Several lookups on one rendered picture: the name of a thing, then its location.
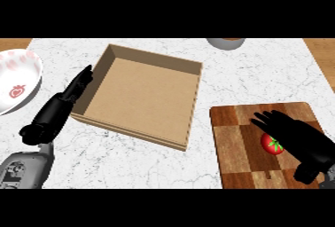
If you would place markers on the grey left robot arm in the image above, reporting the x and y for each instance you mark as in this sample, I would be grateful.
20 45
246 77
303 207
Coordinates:
24 170

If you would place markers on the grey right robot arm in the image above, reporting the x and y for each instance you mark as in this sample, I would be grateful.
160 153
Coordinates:
328 181

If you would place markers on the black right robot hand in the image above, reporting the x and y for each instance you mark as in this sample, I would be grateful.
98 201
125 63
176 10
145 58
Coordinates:
306 139

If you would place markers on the white bowl with red print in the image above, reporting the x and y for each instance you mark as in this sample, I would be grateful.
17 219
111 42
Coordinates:
15 79

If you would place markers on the wooden cutting board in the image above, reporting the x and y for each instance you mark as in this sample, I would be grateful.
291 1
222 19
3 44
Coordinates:
244 147

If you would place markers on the red tomato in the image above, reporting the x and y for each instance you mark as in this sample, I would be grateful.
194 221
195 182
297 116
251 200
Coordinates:
271 144

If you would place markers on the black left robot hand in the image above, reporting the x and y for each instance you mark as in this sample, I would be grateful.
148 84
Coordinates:
52 115

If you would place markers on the grey round cup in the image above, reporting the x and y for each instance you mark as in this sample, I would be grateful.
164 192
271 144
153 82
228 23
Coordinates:
225 43

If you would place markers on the open cardboard box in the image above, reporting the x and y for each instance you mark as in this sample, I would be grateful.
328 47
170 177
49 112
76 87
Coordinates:
139 97

